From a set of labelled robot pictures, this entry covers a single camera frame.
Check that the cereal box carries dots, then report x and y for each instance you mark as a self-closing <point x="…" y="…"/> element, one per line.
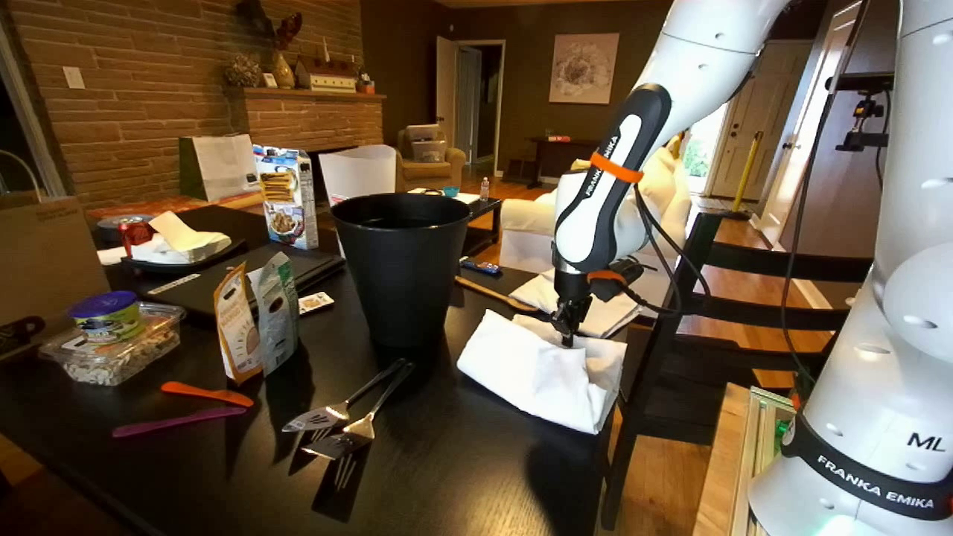
<point x="286" y="195"/>

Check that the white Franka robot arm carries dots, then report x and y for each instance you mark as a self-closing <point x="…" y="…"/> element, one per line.
<point x="871" y="448"/>

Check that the clear plastic food container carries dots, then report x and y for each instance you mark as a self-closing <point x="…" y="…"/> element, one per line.
<point x="114" y="362"/>

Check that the white paper bag right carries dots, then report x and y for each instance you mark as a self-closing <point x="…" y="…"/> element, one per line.
<point x="357" y="171"/>

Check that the framed wall picture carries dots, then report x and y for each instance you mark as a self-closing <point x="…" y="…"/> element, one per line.
<point x="580" y="67"/>

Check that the black plastic bin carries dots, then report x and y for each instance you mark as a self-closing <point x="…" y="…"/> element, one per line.
<point x="403" y="250"/>

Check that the metal fork turner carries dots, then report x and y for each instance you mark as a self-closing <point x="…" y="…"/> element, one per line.
<point x="357" y="433"/>

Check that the white paper bag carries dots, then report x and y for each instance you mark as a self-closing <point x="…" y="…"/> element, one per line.
<point x="216" y="167"/>
<point x="357" y="171"/>

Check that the white napkin stack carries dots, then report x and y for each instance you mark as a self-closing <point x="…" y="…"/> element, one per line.
<point x="172" y="243"/>

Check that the grey green snack pouch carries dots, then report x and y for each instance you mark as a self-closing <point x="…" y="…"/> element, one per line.
<point x="275" y="298"/>

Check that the small white packet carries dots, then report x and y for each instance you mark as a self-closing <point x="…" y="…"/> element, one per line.
<point x="312" y="301"/>

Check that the brown white snack pouch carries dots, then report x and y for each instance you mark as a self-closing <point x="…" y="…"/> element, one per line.
<point x="236" y="329"/>

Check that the dark wooden chair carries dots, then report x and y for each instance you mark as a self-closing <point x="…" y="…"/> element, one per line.
<point x="679" y="365"/>

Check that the orange plastic knife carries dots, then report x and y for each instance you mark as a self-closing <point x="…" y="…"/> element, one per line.
<point x="229" y="396"/>

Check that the white towel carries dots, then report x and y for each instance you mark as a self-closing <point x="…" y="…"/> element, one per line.
<point x="525" y="365"/>

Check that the metal spatula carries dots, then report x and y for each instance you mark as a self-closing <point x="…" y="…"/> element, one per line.
<point x="336" y="412"/>

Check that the folded white cloth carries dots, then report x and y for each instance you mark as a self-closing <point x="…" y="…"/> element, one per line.
<point x="601" y="319"/>

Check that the blue lid jar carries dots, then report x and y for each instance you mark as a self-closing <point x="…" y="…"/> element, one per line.
<point x="108" y="317"/>

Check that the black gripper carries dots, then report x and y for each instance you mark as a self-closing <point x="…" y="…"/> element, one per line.
<point x="573" y="301"/>

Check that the black camera on stand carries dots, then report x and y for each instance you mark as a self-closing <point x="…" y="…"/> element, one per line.
<point x="874" y="91"/>

